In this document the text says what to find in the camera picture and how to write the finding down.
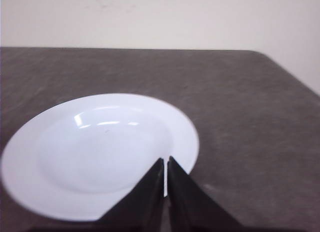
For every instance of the white plate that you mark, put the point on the white plate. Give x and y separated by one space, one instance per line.
76 160

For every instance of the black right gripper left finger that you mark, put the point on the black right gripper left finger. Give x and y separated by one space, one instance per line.
141 209

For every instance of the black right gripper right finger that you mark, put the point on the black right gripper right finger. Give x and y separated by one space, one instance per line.
191 209

